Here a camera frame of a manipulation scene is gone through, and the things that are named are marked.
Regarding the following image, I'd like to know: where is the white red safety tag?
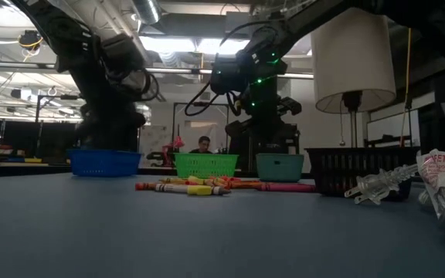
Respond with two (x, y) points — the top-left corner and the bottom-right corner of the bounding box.
(416, 148), (445, 219)

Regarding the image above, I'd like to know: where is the black cabinet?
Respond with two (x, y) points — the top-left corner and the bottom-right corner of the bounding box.
(228, 123), (301, 171)

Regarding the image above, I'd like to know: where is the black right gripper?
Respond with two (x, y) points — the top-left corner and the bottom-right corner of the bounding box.
(226, 90), (303, 136)

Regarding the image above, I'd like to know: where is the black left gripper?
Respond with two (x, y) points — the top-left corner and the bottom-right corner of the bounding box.
(75, 100), (146, 151)

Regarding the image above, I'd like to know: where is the red desk lamp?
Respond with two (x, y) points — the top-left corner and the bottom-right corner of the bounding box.
(162, 135), (185, 167)

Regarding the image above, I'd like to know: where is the blue plastic basket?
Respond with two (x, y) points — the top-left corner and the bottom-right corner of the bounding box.
(67, 149), (142, 178)

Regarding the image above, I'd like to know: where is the black plastic basket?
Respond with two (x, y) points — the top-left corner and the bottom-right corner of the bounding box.
(305, 146), (420, 202)

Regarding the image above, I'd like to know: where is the person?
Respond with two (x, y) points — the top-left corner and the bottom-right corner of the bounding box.
(189, 135), (214, 154)

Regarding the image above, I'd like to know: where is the pink crayon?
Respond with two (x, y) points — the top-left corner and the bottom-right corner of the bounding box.
(256, 182), (317, 194)

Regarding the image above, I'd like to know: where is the black metal frame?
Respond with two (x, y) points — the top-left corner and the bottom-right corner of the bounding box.
(171, 101), (231, 155)
(35, 94), (81, 155)

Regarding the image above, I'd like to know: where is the white lamp shade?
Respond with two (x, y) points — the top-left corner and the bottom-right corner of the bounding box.
(310, 6), (397, 148)

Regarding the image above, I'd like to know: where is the metal lamp pull chain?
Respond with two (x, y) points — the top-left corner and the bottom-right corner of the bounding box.
(338, 111), (347, 147)

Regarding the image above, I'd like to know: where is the silver ceiling duct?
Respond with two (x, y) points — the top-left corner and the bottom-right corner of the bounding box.
(131, 0), (162, 25)

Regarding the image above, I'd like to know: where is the clear white lamp cord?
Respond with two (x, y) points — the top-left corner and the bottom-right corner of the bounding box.
(344, 164), (445, 237)

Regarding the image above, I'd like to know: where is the whiteboard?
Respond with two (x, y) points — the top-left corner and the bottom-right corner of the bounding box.
(366, 109), (421, 147)

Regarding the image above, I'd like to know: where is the yellow hanging cable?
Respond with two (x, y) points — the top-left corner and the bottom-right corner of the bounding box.
(399, 27), (413, 147)

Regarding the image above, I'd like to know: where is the teal plastic basket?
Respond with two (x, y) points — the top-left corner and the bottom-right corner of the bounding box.
(256, 153), (305, 183)

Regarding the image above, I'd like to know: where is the black aluminium table frame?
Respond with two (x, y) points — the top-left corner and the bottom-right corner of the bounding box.
(0, 164), (312, 181)

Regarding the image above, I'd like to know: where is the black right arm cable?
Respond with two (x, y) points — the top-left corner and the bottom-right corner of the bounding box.
(185, 19), (277, 117)

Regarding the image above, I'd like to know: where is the green plastic basket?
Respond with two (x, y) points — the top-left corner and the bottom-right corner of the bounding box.
(174, 152), (239, 179)

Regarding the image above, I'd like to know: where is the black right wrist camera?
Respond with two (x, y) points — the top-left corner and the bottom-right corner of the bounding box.
(276, 96), (303, 117)

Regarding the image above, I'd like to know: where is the white crayon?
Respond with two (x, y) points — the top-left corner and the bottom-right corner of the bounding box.
(154, 183), (231, 196)

